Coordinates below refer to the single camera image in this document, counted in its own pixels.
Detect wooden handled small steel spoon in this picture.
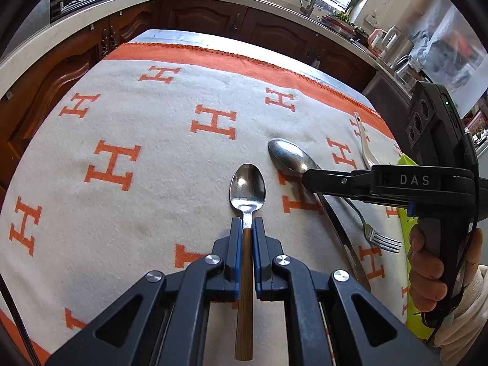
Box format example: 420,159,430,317
229,163,266,362

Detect white ceramic soup spoon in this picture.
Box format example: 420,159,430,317
354,112,380,169

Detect steel fork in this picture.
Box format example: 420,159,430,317
343,197,402,254

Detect large steel spoon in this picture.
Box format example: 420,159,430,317
267,138,371,292

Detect person's right hand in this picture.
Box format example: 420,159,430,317
407,224,485,313

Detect orange and cream H blanket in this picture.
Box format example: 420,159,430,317
1,42,400,359

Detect lime green plastic utensil tray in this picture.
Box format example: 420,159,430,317
396,153,436,342

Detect electric kettle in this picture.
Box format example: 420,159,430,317
367,26,414,70

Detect dark wood base cabinets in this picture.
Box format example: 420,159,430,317
1,0,377,189

